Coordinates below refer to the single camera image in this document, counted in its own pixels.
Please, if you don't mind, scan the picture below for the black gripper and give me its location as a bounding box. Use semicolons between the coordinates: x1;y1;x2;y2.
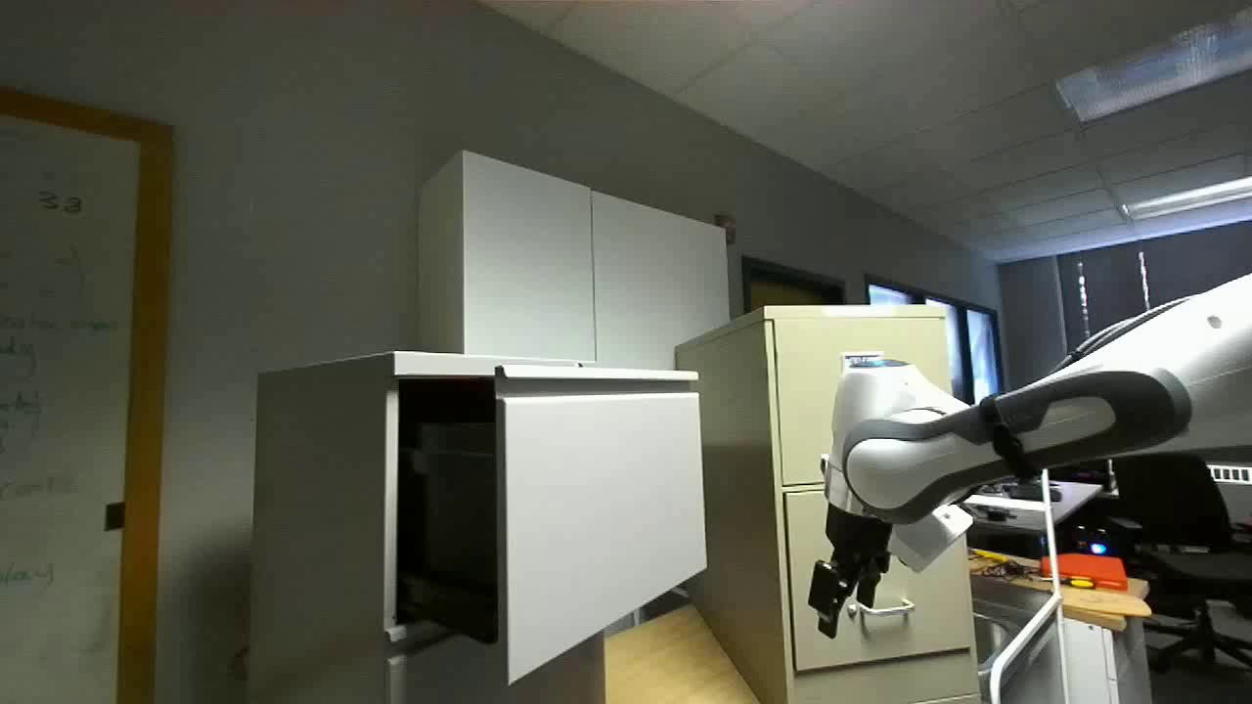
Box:
806;499;899;641

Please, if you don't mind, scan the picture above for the white file cabinet drawer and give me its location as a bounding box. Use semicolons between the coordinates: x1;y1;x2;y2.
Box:
396;364;712;688

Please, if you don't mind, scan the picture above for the beige metal file cabinet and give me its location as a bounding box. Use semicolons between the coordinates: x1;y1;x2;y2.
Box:
674;302;985;704

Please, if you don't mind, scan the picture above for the white file cabinet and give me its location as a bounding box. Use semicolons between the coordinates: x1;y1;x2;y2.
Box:
245;347;702;704

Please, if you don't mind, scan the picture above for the white desk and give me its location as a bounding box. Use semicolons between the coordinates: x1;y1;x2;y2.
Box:
962;478;1108;527

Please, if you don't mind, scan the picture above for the orange tool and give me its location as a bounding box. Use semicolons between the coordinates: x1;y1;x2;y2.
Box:
1053;550;1130;593

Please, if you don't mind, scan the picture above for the wooden board table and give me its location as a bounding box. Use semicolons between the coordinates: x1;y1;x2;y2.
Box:
969;542;1158;636

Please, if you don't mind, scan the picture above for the dark window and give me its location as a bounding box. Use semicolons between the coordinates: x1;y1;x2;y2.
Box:
864;277;1008;406

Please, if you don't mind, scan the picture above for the black office chair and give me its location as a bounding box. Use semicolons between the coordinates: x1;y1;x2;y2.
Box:
1109;450;1252;671

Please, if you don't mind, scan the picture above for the narrow ceiling light strip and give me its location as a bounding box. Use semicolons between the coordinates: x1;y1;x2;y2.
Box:
1113;171;1252;221

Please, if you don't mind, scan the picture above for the wide ceiling light panel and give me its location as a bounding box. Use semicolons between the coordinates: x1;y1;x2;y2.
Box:
1053;9;1252;128

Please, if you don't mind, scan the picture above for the wood framed whiteboard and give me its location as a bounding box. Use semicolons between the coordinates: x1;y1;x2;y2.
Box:
0;87;181;704

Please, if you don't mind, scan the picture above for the silver drawer handle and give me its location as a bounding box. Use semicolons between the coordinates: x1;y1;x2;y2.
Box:
854;593;918;636

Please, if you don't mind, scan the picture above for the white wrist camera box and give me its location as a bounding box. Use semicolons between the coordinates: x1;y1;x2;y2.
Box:
886;499;983;573

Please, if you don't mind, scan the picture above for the white metal tube frame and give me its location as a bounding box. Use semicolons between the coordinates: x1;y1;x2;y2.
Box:
983;464;1068;704

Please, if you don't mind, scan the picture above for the white wall cabinet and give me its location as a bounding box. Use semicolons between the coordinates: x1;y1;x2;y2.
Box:
413;147;735;371

